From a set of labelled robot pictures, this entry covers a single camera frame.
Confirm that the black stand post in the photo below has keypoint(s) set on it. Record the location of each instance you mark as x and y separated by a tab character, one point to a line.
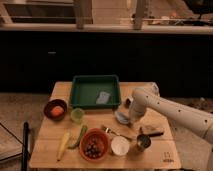
25	153

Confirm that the white handled brush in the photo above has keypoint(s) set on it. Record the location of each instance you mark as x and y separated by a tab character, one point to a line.
128	102

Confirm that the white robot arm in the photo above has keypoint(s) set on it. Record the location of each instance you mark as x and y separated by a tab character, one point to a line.
198	121

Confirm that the grey towel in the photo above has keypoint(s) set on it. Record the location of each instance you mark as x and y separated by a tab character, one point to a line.
121	118

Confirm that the dark grapes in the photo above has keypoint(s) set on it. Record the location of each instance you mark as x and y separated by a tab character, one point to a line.
92	149

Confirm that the orange fruit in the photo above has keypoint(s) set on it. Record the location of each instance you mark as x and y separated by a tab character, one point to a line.
57	111

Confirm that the metal fork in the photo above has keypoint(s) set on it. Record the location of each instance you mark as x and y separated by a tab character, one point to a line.
110	131

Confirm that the grey label in tray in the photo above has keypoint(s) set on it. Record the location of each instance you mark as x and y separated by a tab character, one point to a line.
103	98

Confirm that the yellow corn cob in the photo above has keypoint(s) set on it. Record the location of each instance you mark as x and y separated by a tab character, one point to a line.
63	145

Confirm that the white cup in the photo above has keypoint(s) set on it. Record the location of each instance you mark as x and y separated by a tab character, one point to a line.
120	146

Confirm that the green plastic cup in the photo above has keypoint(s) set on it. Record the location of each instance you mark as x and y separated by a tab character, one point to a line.
77	115

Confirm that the green plastic tray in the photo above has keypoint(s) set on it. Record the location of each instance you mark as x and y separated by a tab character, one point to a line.
86	88

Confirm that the green cucumber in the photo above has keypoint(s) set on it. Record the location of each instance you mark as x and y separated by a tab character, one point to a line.
81	134

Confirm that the dark red bowl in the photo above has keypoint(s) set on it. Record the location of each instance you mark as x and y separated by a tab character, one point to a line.
56	102

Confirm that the orange bowl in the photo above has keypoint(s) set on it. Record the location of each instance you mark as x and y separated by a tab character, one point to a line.
103	143

